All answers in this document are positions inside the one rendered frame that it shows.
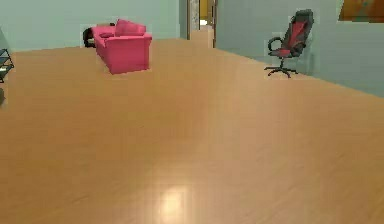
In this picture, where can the black side table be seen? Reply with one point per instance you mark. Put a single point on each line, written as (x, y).
(88, 37)

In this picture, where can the black and red office chair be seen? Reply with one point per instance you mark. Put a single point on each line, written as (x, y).
(293, 40)

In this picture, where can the black glass shelf unit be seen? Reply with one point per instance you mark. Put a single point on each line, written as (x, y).
(4, 63)

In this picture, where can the pink sofa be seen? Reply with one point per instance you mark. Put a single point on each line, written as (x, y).
(126, 53)

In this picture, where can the orange framed wall picture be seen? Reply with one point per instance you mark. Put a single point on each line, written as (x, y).
(361, 10)

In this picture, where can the pink sofa cushion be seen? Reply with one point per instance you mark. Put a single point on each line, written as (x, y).
(128, 28)

